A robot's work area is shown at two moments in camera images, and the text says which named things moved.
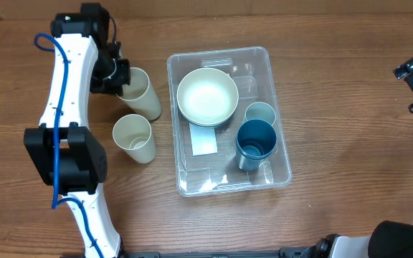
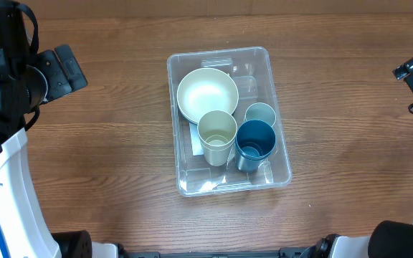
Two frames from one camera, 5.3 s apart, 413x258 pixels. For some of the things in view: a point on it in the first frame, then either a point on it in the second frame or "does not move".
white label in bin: x=203 y=140 does not move
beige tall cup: x=133 y=133 to x=217 y=130
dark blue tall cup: x=255 y=140 does not move
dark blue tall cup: x=252 y=150 does not move
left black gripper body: x=107 y=74 to x=59 y=83
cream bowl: x=207 y=97 does not move
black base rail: x=293 y=252 does not move
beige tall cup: x=140 y=95 to x=217 y=147
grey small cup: x=259 y=110 does not move
